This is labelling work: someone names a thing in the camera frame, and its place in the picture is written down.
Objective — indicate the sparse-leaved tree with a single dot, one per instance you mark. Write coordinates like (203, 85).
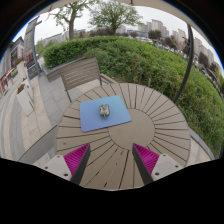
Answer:
(70, 26)

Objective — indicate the transparent green computer mouse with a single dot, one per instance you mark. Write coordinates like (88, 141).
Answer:
(104, 111)

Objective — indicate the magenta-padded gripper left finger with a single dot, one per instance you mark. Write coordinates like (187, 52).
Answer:
(75, 160)

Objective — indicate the wooden slat chair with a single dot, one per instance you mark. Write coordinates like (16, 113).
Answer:
(80, 73)

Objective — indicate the dark curved parasol pole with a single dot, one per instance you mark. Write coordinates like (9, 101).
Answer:
(188, 60)

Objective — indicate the distant apartment buildings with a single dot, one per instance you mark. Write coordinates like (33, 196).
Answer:
(156, 26)

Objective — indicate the dense leafy tree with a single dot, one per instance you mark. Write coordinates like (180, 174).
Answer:
(115, 16)

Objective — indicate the beige parasol canopy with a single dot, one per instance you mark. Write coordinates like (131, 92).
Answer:
(166, 7)

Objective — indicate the white planter box with flowers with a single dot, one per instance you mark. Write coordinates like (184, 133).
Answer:
(21, 71)
(25, 101)

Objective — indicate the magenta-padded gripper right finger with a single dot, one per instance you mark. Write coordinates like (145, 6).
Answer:
(148, 160)

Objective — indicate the blue mouse pad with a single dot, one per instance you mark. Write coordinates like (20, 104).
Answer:
(90, 116)

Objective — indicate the grey street pole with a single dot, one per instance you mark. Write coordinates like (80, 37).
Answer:
(36, 50)

